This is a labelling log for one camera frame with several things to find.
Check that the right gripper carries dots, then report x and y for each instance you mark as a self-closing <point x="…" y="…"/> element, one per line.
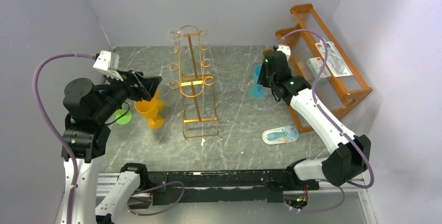
<point x="264" y="78"/>

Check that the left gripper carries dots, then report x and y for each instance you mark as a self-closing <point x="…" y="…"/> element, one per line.
<point x="146" y="86"/>

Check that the blue plastic goblet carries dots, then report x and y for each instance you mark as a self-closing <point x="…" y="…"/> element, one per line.
<point x="257" y="89"/>

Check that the clear wine glass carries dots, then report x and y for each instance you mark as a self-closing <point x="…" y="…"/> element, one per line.
<point x="174" y="35"/>
<point x="265" y="103"/>

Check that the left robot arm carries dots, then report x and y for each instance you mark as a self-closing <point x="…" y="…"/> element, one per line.
<point x="87" y="130"/>

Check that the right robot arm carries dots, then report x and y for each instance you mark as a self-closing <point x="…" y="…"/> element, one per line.
<point x="348" y="153"/>

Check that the clear flute glass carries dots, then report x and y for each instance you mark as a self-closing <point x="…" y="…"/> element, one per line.
<point x="250" y="58"/>
<point x="245" y="85"/>

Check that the orange plastic goblet rear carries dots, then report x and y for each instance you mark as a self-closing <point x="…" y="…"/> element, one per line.
<point x="159" y="102"/>

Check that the orange plastic goblet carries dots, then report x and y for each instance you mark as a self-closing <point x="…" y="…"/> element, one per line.
<point x="159" y="102"/>
<point x="149" y="110"/>

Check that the orange plastic goblet front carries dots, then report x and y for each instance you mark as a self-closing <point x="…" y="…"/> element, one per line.
<point x="149" y="110"/>

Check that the green plastic goblet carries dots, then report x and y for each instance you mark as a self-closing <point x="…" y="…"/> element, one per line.
<point x="123" y="116"/>

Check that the orange wooden shelf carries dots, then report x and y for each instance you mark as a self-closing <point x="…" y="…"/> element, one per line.
<point x="315" y="53"/>

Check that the white blister package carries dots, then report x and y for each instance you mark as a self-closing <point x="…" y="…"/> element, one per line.
<point x="335" y="62"/>

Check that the toothbrush blister pack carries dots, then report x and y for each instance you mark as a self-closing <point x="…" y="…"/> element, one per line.
<point x="280" y="135"/>

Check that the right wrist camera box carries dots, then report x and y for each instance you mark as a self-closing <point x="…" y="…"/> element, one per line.
<point x="285" y="49"/>

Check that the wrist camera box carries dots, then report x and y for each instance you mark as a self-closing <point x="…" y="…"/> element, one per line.
<point x="107" y="63"/>
<point x="285" y="49"/>

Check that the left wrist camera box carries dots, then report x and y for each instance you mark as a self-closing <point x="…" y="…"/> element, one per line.
<point x="107" y="63"/>

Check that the gold wire wine glass rack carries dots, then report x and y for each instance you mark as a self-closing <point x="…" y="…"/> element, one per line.
<point x="195" y="83"/>

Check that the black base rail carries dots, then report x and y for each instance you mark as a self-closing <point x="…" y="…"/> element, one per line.
<point x="222" y="186"/>

